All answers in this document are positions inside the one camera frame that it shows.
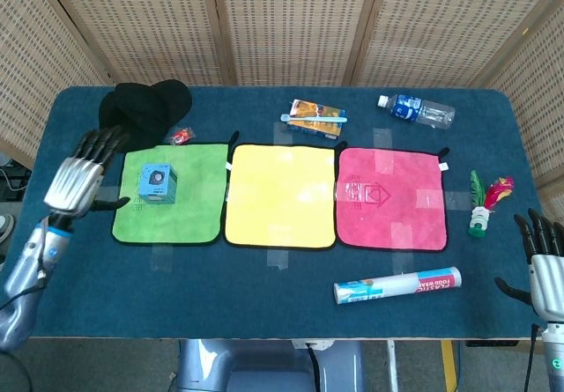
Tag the clear water bottle blue label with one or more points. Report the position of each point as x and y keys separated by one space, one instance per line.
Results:
x=414 y=109

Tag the black cap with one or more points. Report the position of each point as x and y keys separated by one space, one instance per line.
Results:
x=145 y=110

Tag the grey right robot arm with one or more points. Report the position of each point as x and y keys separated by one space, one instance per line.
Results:
x=554 y=359

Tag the small blue box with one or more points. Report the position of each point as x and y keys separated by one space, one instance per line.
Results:
x=156 y=185

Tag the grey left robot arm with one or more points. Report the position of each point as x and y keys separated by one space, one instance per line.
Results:
x=26 y=273

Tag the clear tape strip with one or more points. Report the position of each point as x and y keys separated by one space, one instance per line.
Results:
x=277 y=258
x=108 y=191
x=401 y=261
x=458 y=199
x=162 y=258
x=382 y=136
x=282 y=134

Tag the plastic food wrap roll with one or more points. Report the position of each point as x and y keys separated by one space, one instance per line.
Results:
x=396 y=286

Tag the feather shuttlecock green base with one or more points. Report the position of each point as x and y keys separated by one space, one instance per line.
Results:
x=482 y=216

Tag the white table leg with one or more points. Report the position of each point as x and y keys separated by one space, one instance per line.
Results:
x=390 y=363

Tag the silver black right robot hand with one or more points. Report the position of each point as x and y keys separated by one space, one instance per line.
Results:
x=546 y=277

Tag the grey robot torso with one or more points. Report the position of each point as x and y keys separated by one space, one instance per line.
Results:
x=264 y=367

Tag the woven folding screen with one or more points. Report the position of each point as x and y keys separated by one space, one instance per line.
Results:
x=282 y=22

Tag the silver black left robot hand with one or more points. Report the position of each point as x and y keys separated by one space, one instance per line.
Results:
x=75 y=180

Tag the pink cloth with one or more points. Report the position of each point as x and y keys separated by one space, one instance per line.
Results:
x=405 y=180

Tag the orange toothpaste box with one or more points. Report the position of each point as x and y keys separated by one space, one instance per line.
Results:
x=321 y=130

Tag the light blue toothbrush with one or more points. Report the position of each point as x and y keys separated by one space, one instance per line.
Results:
x=315 y=119

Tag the green cloth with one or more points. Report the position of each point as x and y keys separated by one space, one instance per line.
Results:
x=189 y=207

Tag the yellow cloth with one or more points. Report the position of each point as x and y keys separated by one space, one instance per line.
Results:
x=282 y=194

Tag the small red candy wrapper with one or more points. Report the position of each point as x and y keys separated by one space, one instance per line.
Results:
x=181 y=135

